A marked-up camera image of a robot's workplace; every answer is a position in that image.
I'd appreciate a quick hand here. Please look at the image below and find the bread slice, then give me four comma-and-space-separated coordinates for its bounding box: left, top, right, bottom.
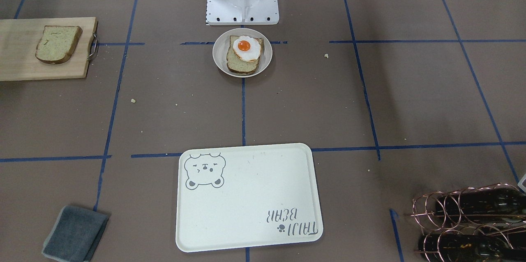
35, 25, 83, 65
226, 36, 264, 74

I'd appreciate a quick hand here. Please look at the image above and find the fried egg toy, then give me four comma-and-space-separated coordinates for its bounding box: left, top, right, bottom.
230, 35, 263, 62

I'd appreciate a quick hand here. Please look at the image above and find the white round plate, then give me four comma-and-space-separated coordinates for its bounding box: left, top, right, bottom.
212, 28, 273, 78

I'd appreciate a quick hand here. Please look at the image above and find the white bear tray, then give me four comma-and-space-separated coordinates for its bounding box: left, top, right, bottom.
175, 143, 324, 253

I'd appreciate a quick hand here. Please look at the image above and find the lower dark wine bottle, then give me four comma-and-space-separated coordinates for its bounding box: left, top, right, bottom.
417, 233, 526, 262

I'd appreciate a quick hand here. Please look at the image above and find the dark wine bottle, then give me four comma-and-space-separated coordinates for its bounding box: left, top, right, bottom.
417, 233, 526, 262
435, 188, 526, 224

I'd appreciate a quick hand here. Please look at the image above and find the folded grey cloth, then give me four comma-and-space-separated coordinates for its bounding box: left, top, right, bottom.
42, 205, 109, 262

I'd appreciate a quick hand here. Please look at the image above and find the upper dark wine bottle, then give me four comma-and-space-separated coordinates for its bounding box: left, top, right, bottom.
435, 188, 526, 224

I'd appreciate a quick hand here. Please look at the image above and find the wooden cutting board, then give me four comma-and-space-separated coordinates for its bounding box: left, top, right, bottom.
0, 17, 98, 81

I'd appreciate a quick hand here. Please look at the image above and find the white object at edge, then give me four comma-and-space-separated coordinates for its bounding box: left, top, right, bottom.
518, 174, 526, 193

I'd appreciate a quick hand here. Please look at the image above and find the copper wire bottle rack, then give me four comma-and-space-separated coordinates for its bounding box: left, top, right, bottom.
409, 183, 526, 262

